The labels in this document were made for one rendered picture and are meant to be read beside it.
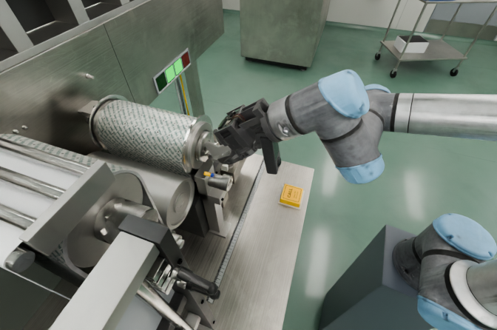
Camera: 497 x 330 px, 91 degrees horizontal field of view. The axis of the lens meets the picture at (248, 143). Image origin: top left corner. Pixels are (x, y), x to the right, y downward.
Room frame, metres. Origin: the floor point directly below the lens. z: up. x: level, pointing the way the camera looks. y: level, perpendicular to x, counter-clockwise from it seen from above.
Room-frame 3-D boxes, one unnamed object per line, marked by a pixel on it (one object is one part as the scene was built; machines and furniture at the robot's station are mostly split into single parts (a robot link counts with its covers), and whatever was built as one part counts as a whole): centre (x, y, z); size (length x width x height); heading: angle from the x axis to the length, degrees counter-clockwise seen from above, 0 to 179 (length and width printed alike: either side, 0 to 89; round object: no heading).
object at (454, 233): (0.25, -0.51, 1.07); 0.13 x 0.12 x 0.14; 149
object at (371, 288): (0.25, -0.51, 0.45); 0.20 x 0.20 x 0.90; 66
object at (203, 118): (0.41, 0.12, 1.25); 0.15 x 0.01 x 0.15; 161
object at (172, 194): (0.34, 0.27, 1.17); 0.26 x 0.12 x 0.12; 71
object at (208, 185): (0.37, 0.09, 1.05); 0.06 x 0.05 x 0.31; 71
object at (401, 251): (0.25, -0.51, 0.95); 0.15 x 0.15 x 0.10
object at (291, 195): (0.49, -0.16, 0.91); 0.07 x 0.07 x 0.02; 71
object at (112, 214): (0.17, 0.18, 1.33); 0.06 x 0.06 x 0.06; 71
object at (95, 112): (0.50, 0.36, 1.25); 0.15 x 0.01 x 0.15; 161
